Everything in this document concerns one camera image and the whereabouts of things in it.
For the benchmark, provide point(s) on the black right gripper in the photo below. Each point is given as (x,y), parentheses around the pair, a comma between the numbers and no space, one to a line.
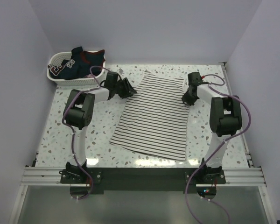
(185,98)

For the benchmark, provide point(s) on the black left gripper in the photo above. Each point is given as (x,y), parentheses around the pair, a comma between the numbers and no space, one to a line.
(126,93)

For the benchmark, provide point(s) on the black white striped tank top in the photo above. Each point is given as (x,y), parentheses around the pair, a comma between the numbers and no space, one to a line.
(154,120)

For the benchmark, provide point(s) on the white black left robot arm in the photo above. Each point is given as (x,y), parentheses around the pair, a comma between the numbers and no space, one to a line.
(78,114)

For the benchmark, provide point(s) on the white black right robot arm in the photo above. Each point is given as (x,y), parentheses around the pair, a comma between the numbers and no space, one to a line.
(225,120)

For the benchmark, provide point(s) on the navy maroon tank top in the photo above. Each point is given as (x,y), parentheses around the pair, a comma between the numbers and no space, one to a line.
(78,66)

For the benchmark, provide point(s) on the white plastic laundry basket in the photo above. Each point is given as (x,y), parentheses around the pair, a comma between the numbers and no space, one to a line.
(90,79)

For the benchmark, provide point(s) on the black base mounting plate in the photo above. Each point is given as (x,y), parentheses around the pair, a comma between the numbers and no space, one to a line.
(99,180)

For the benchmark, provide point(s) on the aluminium right side rail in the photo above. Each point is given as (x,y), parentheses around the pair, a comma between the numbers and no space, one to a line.
(235,117)

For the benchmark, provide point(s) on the aluminium rail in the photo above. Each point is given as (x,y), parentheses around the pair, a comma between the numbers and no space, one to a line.
(235,117)
(42,176)

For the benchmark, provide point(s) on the aluminium front rail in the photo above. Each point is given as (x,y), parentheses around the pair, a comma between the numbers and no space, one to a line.
(42,176)

